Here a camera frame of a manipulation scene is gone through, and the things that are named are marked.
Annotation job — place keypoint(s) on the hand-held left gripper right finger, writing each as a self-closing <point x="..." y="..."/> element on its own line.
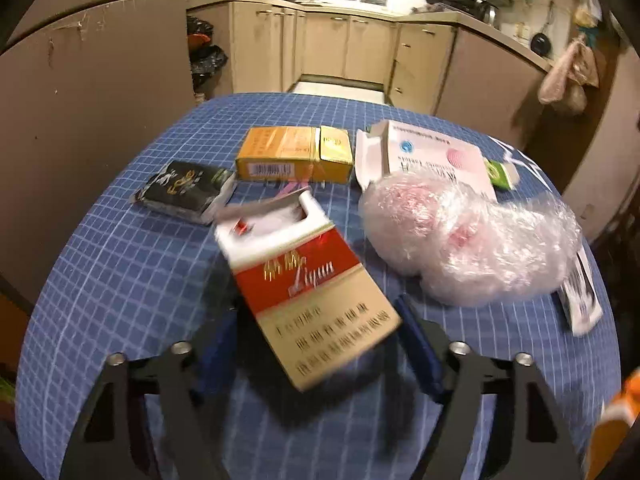
<point x="420" y="355"/>

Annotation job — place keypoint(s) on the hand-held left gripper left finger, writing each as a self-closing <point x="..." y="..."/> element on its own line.
<point x="215" y="360"/>

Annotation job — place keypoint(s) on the red gold cigarette pack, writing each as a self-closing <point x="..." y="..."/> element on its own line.
<point x="310" y="300"/>

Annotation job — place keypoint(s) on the clear bubble wrap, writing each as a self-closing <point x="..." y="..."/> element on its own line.
<point x="465" y="245"/>

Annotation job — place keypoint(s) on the black foil packet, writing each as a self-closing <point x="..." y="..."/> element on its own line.
<point x="180" y="190"/>

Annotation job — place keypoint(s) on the small green carton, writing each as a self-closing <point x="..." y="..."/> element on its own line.
<point x="502" y="174"/>

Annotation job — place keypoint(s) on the white pink medicine box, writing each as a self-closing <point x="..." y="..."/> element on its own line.
<point x="425" y="152"/>

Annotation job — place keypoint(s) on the orange paper cup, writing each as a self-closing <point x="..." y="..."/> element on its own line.
<point x="617" y="405"/>

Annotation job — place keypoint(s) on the orange cardboard box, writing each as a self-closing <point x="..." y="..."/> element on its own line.
<point x="280" y="152"/>

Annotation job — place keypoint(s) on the blue star-print tablecloth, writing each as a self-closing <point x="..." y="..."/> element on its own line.
<point x="125" y="285"/>

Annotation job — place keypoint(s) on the brown refrigerator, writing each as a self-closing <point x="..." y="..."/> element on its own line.
<point x="75" y="110"/>

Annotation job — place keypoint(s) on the black plastic garbage bag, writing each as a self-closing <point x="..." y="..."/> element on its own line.
<point x="205" y="55"/>

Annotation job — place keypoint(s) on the hanging pink cloth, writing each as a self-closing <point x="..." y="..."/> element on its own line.
<point x="555" y="80"/>

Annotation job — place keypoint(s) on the beige lower kitchen cabinets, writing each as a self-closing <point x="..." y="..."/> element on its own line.
<point x="360" y="45"/>

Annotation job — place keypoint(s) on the small black hanging pan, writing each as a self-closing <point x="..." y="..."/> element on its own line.
<point x="540" y="43"/>

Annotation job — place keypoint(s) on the steel kettle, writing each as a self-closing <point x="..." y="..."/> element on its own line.
<point x="486" y="10"/>

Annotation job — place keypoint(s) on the hanging white plastic bag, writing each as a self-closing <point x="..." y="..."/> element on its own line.
<point x="586" y="10"/>

